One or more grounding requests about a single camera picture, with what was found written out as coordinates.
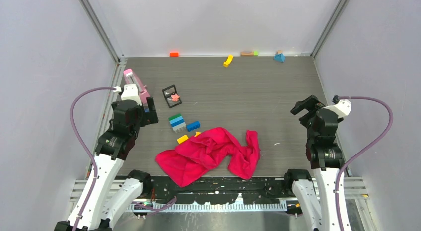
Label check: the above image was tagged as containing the red maple leaf brooch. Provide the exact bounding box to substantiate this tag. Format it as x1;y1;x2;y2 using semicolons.
171;93;180;102

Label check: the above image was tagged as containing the red t-shirt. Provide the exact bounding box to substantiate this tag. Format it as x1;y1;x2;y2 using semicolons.
155;127;261;187

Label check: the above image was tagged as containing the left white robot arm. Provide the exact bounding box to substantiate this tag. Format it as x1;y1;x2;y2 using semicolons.
55;97;158;231

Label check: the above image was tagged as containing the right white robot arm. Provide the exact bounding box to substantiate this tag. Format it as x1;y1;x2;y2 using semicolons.
283;95;351;231

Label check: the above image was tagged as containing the black open brooch case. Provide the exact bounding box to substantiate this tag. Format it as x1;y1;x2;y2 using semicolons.
162;84;182;108

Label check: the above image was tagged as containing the pink metronome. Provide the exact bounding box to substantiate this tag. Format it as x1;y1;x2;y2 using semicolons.
124;69;150;107

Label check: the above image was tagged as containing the green blue grey block stack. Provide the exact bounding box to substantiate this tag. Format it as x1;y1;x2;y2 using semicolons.
168;113;187;132

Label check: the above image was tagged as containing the yellow flat block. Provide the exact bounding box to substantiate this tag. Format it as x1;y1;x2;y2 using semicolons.
176;135;189;144

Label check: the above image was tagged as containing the blue toothed block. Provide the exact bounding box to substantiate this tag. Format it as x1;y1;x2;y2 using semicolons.
186;121;200;132

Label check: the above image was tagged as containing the blue triangular block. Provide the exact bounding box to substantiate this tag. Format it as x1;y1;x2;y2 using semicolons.
274;50;286;63

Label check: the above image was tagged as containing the brown wooden block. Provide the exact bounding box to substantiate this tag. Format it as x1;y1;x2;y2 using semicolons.
240;51;254;57

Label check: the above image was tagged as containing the yellow arch block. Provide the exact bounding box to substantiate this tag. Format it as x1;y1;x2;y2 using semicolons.
223;55;234;68

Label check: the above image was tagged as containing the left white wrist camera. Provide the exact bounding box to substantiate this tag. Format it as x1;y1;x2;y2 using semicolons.
120;84;142;105

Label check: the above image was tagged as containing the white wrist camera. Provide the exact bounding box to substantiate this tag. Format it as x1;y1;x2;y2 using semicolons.
324;99;351;119
120;84;142;105

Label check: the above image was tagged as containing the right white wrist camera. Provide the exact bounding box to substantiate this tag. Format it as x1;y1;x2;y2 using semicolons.
324;99;351;119

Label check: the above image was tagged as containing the red-orange block at wall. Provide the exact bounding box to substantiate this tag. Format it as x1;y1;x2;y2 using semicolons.
169;51;179;57

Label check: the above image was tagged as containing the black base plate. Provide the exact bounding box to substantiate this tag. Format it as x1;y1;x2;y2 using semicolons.
138;173;310;205

